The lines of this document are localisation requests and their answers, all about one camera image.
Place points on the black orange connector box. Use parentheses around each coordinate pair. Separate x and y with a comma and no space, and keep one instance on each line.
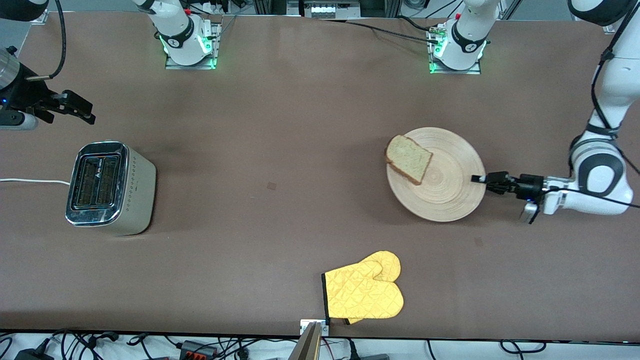
(197,348)

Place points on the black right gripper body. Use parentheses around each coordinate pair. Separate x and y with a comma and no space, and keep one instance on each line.
(24,94)

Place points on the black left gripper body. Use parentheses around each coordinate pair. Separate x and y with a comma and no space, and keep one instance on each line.
(530,187)

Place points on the grey power strip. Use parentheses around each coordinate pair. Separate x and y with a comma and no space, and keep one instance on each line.
(325,9)

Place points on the aluminium camera post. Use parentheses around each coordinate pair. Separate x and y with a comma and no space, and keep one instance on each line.
(307,345)

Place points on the round wooden plate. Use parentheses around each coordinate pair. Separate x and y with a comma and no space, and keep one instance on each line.
(450,190)

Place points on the white post bracket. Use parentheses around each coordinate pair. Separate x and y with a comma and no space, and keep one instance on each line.
(303,325)

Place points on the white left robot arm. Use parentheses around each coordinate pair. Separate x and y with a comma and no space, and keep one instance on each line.
(597,177)

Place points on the brown bread slice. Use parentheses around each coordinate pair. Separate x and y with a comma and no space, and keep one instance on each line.
(407,159)

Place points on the silver two-slot toaster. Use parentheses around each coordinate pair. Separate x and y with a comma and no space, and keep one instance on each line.
(135,195)

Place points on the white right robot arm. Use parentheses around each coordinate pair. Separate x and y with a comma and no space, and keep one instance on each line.
(175,30)

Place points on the black power adapter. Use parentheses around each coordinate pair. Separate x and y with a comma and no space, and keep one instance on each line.
(30,355)

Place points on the yellow quilted oven mitt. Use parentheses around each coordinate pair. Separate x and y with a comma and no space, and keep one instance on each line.
(365,295)
(387,262)

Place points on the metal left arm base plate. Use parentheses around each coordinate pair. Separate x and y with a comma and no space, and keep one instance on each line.
(475,71)

